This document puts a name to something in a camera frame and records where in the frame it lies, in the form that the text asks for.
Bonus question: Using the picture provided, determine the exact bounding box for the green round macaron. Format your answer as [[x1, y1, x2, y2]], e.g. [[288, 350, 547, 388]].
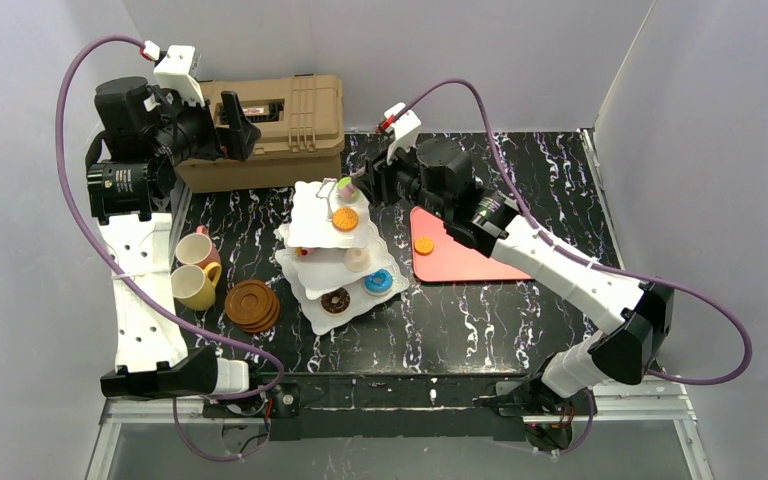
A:
[[336, 176, 359, 203]]

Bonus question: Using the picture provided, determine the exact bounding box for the round orange waffle cookie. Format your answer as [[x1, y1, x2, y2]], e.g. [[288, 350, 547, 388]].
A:
[[413, 236, 435, 256]]

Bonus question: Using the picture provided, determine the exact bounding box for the tan plastic tool case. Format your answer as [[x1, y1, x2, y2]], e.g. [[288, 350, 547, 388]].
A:
[[175, 74, 345, 193]]

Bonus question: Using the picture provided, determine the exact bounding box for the white round cake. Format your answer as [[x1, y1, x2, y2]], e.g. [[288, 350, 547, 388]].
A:
[[343, 248, 372, 272]]

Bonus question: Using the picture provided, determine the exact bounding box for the pink serving tray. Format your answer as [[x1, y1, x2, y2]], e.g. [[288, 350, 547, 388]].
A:
[[409, 207, 532, 283]]

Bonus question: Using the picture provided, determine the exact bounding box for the blue donut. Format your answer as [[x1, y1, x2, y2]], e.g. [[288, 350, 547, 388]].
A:
[[363, 269, 394, 296]]

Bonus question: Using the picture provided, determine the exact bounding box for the white three-tier cake stand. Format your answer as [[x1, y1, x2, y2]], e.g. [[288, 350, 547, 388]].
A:
[[275, 178, 409, 336]]

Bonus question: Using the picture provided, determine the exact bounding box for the chocolate donut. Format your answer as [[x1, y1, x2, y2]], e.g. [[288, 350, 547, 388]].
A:
[[320, 288, 351, 316]]

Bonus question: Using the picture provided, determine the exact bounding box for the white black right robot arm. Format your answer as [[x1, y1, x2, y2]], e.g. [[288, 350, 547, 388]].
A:
[[351, 139, 674, 398]]

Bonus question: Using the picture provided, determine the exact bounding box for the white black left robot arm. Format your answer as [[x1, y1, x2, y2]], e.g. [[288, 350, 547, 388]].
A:
[[85, 76, 259, 399]]

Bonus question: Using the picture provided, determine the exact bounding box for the pink mug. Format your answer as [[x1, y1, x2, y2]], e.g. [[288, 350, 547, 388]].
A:
[[174, 225, 221, 268]]

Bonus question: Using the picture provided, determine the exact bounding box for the yellow mug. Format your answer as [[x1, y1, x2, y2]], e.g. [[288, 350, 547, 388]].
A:
[[171, 262, 222, 311]]

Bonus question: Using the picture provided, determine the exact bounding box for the stack of brown wooden coasters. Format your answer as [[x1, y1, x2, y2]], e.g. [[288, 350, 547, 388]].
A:
[[224, 279, 281, 334]]

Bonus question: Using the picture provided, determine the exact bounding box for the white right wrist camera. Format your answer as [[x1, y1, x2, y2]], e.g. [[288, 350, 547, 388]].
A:
[[382, 102, 421, 164]]

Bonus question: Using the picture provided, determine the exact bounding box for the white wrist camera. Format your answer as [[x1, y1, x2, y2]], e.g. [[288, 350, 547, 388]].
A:
[[382, 102, 421, 164], [154, 45, 205, 107]]

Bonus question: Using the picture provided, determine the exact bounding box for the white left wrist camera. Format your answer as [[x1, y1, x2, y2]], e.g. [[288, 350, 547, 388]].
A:
[[154, 45, 205, 107]]

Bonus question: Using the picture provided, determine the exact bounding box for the aluminium frame rail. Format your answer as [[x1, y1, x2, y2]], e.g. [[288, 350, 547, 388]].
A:
[[101, 374, 697, 424]]

